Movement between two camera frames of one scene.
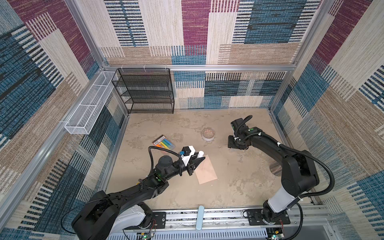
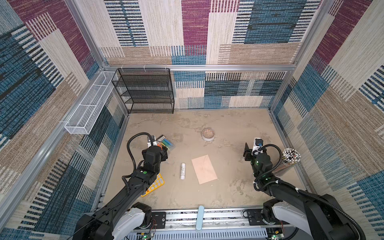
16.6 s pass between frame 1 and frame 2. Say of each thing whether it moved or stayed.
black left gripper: moved
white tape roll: stayed
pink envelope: stayed
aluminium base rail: stayed
